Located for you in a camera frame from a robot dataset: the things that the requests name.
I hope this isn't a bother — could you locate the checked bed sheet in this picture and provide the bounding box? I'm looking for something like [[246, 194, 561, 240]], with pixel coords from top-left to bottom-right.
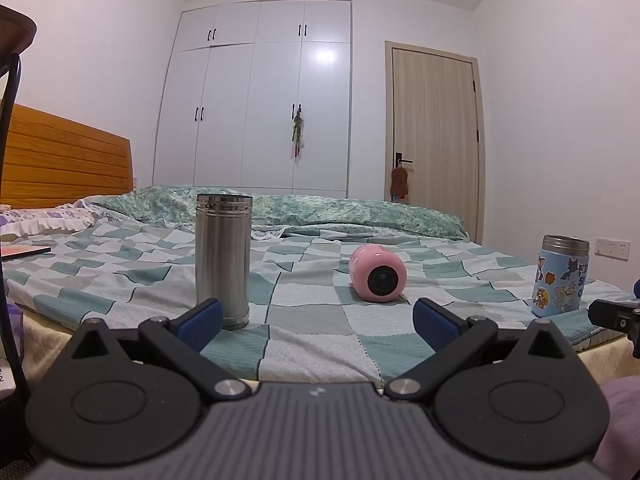
[[0, 220, 632, 386]]

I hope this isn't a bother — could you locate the black metal frame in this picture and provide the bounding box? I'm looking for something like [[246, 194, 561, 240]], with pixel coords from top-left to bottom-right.
[[0, 52, 32, 403]]

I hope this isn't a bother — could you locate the beige wooden door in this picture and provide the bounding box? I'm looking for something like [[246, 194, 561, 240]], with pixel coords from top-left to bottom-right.
[[384, 40, 486, 246]]

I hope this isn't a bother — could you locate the purple floral pillow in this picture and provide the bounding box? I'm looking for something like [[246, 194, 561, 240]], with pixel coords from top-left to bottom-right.
[[0, 203, 103, 242]]

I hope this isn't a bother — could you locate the white wall socket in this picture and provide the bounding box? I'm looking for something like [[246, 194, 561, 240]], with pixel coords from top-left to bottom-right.
[[594, 236, 631, 261]]

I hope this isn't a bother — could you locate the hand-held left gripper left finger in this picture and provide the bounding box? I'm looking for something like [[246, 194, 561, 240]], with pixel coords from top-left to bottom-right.
[[70, 298, 252, 403]]

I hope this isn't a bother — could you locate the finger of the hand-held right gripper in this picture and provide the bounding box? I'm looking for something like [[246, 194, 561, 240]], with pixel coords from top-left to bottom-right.
[[587, 298, 640, 360]]

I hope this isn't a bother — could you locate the brown board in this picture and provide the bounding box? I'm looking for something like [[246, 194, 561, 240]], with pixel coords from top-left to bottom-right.
[[0, 4, 39, 57]]

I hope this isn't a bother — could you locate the tall stainless steel cup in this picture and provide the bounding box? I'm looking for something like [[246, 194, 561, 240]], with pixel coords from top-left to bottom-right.
[[194, 193, 254, 331]]

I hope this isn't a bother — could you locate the pink bottle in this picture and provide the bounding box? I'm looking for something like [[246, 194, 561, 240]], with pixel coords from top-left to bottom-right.
[[348, 245, 408, 304]]

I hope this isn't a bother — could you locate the blue cartoon print cup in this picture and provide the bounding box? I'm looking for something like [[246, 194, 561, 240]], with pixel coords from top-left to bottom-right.
[[531, 234, 591, 318]]

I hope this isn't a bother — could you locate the green floral quilt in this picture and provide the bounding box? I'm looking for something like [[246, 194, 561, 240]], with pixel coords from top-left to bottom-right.
[[75, 185, 469, 241]]

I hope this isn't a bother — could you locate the hanging tassel ornament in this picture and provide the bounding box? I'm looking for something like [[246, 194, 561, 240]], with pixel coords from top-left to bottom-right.
[[291, 104, 305, 159]]

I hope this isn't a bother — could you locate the pink cloth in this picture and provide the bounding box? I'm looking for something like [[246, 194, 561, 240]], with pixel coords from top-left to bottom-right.
[[594, 374, 640, 480]]

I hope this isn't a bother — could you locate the white wardrobe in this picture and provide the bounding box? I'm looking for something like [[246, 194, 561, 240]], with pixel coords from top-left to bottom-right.
[[152, 0, 353, 199]]

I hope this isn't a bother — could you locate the brown hanging pouch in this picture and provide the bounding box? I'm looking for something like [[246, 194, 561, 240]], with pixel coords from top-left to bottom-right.
[[389, 165, 411, 204]]

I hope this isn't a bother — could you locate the wooden headboard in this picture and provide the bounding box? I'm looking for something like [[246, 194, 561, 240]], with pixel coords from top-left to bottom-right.
[[0, 103, 135, 210]]

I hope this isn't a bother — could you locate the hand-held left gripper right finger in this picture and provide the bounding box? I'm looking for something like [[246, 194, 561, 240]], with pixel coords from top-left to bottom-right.
[[383, 298, 577, 403]]

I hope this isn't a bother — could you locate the beige mattress cover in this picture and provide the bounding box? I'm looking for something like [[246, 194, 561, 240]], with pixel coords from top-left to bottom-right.
[[20, 307, 640, 391]]

